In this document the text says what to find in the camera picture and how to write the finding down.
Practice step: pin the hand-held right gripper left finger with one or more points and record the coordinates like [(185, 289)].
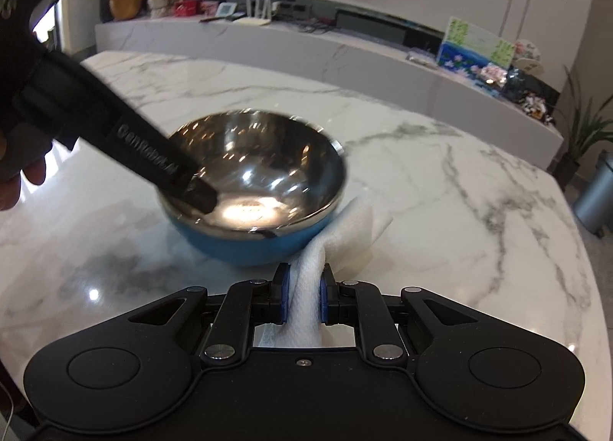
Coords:
[(283, 295)]

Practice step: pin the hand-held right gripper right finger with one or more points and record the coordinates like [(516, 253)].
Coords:
[(323, 299)]

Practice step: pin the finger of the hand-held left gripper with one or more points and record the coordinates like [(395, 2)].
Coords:
[(139, 144)]

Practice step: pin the white paper towel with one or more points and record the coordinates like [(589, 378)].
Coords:
[(354, 235)]

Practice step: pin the steel bowl with blue outside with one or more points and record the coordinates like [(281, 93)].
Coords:
[(268, 182)]

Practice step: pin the person's left hand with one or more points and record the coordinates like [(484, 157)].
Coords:
[(14, 173)]

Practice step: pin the golden round vase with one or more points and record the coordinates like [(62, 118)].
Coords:
[(125, 0)]

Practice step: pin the red box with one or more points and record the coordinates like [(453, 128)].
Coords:
[(186, 8)]

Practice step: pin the pink card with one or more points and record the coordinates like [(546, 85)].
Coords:
[(209, 7)]

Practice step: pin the small white display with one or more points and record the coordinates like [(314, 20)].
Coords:
[(226, 9)]

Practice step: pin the white router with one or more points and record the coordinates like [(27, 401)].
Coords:
[(256, 14)]

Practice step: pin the small flat tray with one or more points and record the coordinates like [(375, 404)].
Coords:
[(422, 56)]

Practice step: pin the toy brick flowers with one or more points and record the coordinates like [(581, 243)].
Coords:
[(536, 108)]

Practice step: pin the colourful flower painting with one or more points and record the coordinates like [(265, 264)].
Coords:
[(471, 50)]

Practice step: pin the grey trash bin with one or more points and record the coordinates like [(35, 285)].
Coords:
[(596, 196)]

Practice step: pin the black display box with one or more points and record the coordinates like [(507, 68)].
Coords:
[(531, 84)]

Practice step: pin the potted green plant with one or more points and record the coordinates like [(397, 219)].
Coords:
[(586, 129)]

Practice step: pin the floral hand fan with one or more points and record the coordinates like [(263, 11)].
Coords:
[(529, 55)]

